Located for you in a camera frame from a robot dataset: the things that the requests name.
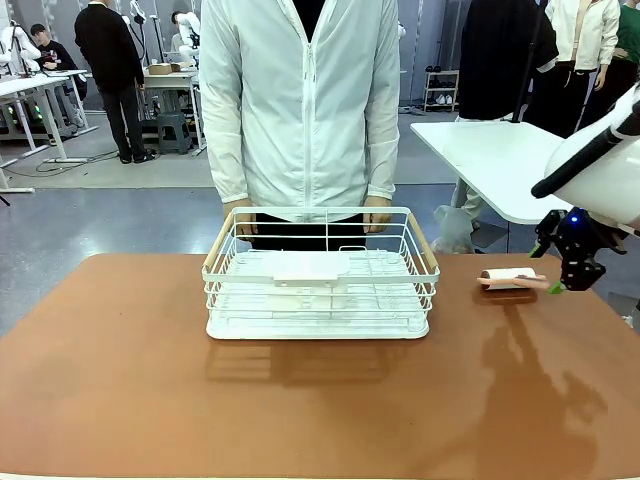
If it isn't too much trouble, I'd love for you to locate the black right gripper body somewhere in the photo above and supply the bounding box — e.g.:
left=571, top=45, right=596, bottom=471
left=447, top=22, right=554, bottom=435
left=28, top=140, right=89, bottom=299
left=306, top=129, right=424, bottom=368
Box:
left=556, top=207, right=627, bottom=262

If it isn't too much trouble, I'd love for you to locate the pink handled white lint roller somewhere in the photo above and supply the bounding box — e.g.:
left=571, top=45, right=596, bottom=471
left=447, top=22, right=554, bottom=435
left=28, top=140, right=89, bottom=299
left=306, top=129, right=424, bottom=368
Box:
left=475, top=267, right=551, bottom=292

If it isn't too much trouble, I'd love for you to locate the person's left forearm white sleeve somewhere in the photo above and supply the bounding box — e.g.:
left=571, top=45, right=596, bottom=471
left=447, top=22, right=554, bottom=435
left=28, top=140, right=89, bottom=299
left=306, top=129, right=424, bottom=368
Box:
left=364, top=99, right=401, bottom=201

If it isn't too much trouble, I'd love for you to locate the person's right forearm white sleeve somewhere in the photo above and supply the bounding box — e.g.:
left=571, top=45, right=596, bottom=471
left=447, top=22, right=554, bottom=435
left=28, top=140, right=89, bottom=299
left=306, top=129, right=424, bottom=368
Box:
left=202, top=99, right=251, bottom=205

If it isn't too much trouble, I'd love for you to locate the person's left hand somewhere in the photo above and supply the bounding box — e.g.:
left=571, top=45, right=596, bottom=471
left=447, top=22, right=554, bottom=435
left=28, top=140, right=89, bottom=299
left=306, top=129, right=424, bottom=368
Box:
left=362, top=195, right=394, bottom=235

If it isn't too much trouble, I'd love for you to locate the person's right hand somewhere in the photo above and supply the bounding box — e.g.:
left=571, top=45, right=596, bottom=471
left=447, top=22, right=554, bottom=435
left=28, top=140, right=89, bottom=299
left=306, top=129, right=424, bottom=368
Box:
left=223, top=198, right=259, bottom=243

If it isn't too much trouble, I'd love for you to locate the white side table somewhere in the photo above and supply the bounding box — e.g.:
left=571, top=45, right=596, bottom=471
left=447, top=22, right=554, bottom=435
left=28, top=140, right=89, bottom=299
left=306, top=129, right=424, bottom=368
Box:
left=409, top=119, right=576, bottom=226

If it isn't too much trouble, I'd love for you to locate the clear plastic bag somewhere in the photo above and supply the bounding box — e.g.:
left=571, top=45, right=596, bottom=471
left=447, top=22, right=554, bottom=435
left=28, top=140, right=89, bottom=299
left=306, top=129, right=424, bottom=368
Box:
left=430, top=204, right=476, bottom=255

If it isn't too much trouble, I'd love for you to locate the black vertical pole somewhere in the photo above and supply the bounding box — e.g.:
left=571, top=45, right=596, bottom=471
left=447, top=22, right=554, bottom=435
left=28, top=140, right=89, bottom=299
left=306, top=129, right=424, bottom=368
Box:
left=509, top=0, right=547, bottom=124

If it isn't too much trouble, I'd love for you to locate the white shoe rack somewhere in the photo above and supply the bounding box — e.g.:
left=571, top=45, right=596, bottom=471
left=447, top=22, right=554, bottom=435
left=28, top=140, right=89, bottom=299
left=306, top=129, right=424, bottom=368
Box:
left=422, top=69, right=460, bottom=114

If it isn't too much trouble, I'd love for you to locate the person in black tee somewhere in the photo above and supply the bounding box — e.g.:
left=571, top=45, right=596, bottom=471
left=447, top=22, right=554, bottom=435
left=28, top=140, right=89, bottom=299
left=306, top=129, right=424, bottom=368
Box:
left=449, top=0, right=560, bottom=236

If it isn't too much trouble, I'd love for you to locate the person in cream jacket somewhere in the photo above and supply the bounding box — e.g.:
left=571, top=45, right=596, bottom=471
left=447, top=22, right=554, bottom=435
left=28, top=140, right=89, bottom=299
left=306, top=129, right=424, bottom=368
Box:
left=544, top=0, right=622, bottom=139

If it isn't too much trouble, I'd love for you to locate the person in green top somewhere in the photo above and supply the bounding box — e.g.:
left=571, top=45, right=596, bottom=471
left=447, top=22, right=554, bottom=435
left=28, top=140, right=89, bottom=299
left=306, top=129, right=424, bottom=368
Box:
left=612, top=3, right=640, bottom=101

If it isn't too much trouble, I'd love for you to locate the person's torso white jacket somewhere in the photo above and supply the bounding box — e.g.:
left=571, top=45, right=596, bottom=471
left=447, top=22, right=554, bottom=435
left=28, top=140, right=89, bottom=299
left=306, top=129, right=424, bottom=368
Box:
left=198, top=0, right=401, bottom=252

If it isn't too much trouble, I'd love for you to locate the grey plastic stool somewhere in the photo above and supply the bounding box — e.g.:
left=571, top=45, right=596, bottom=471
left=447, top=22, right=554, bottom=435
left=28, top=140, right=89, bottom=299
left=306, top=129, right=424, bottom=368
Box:
left=155, top=112, right=194, bottom=155

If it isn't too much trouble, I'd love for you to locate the white desk with box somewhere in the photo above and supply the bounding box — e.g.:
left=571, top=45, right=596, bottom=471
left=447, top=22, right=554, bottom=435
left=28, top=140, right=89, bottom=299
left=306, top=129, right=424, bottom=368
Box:
left=142, top=67, right=207, bottom=151

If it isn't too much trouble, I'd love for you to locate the seated person in white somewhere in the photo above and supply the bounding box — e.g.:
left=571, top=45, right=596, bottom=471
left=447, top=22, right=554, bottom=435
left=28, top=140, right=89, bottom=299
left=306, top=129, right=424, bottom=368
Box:
left=169, top=10, right=202, bottom=66

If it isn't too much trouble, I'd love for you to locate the standing person in black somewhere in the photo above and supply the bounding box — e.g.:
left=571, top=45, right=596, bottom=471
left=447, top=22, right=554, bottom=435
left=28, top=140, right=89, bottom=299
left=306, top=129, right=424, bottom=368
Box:
left=73, top=0, right=157, bottom=165

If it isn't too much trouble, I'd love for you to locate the seated person black red top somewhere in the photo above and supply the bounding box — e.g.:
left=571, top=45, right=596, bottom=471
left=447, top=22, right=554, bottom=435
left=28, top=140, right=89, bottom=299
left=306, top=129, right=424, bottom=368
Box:
left=29, top=23, right=89, bottom=101

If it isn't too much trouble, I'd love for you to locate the long white desk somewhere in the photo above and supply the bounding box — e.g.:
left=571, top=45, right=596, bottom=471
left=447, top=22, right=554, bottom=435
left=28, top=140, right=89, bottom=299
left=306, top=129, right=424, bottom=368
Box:
left=0, top=69, right=99, bottom=194

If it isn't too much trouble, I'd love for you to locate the white robot at desk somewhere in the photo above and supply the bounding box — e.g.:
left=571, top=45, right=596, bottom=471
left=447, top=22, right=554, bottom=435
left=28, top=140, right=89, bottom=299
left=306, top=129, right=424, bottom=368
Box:
left=0, top=22, right=42, bottom=76

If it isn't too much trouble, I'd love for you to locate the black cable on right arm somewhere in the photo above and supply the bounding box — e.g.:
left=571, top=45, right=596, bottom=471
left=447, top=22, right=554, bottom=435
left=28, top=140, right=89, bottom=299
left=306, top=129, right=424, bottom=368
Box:
left=530, top=102, right=640, bottom=200

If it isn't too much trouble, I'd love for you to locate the white wire dish rack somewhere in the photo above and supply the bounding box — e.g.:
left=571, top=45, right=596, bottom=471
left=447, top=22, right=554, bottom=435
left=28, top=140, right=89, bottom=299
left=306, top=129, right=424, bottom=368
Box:
left=201, top=206, right=441, bottom=341

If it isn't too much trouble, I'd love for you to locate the black floor cable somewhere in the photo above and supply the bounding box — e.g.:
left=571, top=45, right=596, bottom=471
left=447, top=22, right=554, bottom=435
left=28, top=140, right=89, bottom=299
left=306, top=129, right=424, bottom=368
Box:
left=3, top=148, right=122, bottom=179

